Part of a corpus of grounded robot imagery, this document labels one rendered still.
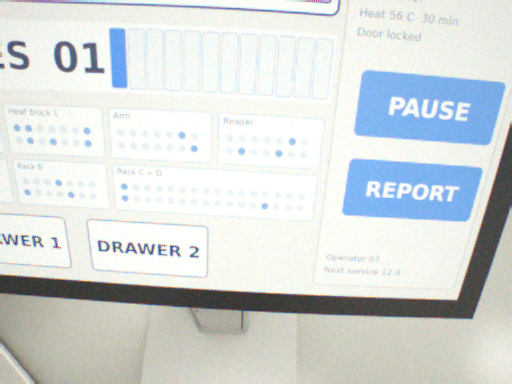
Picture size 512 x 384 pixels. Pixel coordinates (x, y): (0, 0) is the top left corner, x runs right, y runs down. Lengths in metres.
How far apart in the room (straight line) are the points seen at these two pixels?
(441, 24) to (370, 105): 0.07
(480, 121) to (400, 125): 0.06
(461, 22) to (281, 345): 1.11
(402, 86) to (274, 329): 1.07
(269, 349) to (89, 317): 0.57
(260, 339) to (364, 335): 0.33
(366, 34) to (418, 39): 0.03
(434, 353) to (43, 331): 1.23
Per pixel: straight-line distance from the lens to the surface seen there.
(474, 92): 0.31
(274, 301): 0.34
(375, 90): 0.28
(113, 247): 0.33
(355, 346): 1.36
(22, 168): 0.33
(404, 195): 0.31
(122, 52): 0.28
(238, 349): 1.27
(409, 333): 1.42
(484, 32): 0.30
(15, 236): 0.36
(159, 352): 1.30
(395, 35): 0.28
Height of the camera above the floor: 1.30
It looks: 63 degrees down
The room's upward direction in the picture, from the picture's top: 5 degrees clockwise
